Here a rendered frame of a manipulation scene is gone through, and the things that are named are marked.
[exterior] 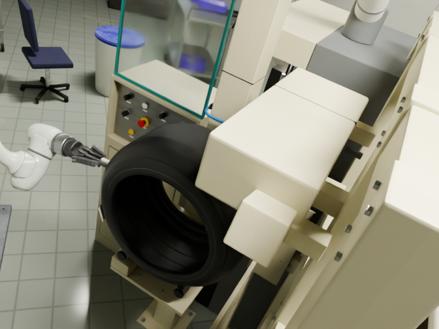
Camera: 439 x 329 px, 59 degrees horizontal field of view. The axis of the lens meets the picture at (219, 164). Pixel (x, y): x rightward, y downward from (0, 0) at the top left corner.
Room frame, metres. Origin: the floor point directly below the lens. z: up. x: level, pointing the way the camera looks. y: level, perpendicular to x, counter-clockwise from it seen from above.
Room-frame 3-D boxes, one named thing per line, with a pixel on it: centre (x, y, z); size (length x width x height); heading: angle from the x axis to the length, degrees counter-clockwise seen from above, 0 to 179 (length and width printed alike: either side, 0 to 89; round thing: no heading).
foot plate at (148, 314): (1.39, 0.02, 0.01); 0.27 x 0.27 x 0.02; 72
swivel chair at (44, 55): (3.42, 1.96, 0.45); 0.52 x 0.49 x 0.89; 115
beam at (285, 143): (0.93, -0.17, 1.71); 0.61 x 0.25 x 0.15; 162
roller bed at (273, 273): (1.24, -0.35, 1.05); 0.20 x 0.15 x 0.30; 162
